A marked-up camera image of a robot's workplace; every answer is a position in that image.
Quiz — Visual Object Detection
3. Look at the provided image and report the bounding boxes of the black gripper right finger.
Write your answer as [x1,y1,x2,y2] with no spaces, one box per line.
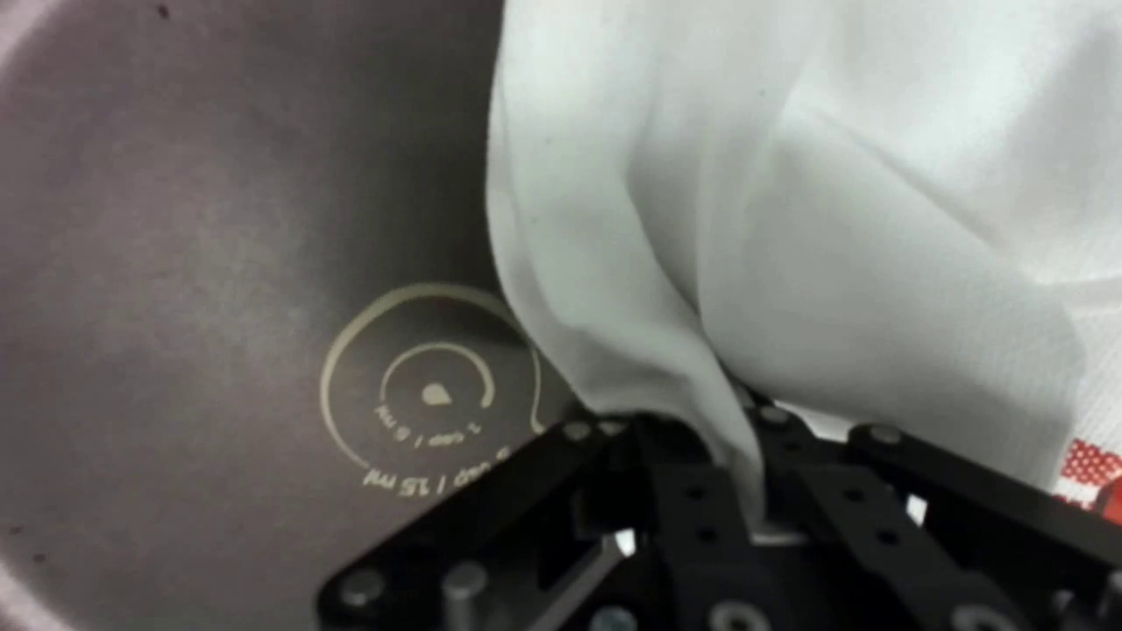
[746,394,1122,631]

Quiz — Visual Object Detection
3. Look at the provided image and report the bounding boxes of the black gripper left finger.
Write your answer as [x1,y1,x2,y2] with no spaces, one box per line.
[317,407,755,631]

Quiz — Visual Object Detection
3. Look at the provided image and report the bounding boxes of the dark nonstick frying pan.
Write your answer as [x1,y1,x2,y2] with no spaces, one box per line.
[0,0,641,631]

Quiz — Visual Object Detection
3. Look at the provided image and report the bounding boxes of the white tea towel red print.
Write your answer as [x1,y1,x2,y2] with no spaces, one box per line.
[483,0,1122,527]

